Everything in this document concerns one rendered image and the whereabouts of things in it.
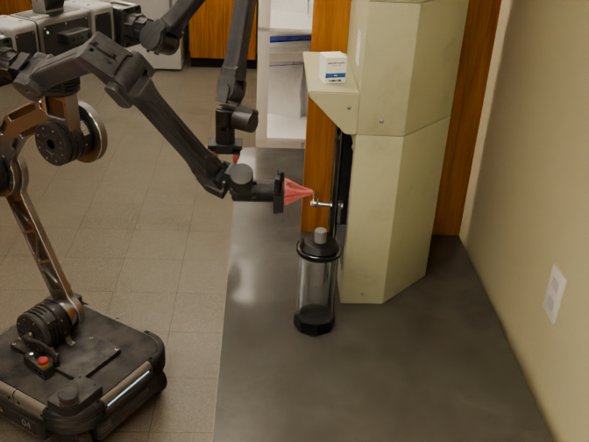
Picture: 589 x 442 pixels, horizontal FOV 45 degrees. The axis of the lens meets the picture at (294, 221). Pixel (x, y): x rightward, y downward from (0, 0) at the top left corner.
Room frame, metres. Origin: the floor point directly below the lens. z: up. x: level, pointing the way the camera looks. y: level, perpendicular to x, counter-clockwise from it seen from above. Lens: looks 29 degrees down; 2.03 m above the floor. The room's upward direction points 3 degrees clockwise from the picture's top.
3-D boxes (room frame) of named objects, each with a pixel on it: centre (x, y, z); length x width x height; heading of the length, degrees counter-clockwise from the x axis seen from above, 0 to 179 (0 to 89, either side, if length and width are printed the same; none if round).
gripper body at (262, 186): (1.64, 0.08, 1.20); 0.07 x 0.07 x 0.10; 3
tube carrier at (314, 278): (1.45, -0.06, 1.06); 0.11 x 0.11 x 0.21
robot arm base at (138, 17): (2.23, 0.51, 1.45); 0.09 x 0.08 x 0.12; 151
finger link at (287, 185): (1.65, 0.00, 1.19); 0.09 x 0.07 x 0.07; 93
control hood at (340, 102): (1.70, -0.06, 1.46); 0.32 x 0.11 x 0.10; 3
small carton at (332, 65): (1.62, -0.07, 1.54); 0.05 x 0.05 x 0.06; 17
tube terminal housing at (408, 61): (1.71, -0.25, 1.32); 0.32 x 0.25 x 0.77; 3
